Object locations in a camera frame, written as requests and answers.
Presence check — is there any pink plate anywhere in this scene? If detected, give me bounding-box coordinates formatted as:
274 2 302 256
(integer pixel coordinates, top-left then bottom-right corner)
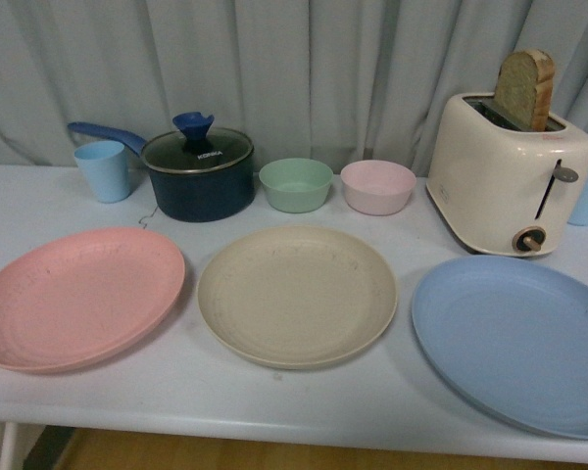
0 227 185 373

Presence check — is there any blue plate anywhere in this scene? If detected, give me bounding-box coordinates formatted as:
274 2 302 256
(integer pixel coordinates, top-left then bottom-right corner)
412 256 588 440

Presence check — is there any green bowl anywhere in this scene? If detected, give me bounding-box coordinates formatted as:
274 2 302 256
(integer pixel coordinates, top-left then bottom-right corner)
259 158 333 213

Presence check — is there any beige plate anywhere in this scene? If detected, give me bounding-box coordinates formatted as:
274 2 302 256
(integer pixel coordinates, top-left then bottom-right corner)
196 226 399 369

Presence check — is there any dark blue saucepan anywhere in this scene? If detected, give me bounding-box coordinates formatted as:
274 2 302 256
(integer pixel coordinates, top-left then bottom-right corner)
68 121 255 222

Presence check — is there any pink bowl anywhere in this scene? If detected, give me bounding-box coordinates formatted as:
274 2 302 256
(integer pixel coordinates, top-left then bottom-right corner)
340 160 417 215

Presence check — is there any glass pot lid blue knob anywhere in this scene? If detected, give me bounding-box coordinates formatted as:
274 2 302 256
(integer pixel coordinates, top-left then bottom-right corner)
142 112 254 174

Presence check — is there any grey curtain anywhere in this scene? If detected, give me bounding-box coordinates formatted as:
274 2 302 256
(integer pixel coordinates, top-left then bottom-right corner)
0 1 588 175

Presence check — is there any cream toaster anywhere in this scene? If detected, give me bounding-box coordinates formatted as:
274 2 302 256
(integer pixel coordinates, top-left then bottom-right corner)
426 93 588 257

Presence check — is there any bread slice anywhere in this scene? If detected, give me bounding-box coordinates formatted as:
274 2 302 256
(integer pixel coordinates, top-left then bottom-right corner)
494 49 556 132

